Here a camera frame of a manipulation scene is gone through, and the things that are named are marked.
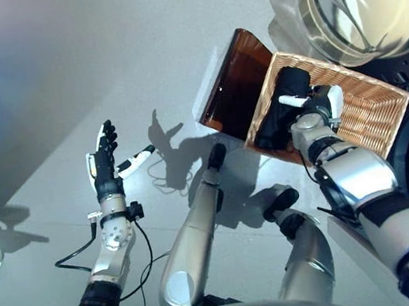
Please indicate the silver left robot leg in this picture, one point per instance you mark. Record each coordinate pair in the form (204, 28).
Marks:
(186, 246)

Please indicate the silver right robot leg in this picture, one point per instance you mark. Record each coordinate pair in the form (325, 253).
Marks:
(308, 256)

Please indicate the tan woven wicker basket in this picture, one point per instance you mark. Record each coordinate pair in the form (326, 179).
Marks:
(364, 109)

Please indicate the black cloth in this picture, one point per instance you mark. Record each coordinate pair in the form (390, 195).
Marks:
(276, 124)

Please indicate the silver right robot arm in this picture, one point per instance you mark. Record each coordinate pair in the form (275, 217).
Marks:
(358, 178)

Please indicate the round glass washer door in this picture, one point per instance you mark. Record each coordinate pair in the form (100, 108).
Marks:
(359, 8)

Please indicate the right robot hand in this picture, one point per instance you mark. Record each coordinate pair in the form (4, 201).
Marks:
(326, 103)

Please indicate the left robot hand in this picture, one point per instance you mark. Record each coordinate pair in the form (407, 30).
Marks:
(107, 177)

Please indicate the silver robot leg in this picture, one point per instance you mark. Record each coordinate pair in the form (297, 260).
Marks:
(186, 246)
(308, 256)

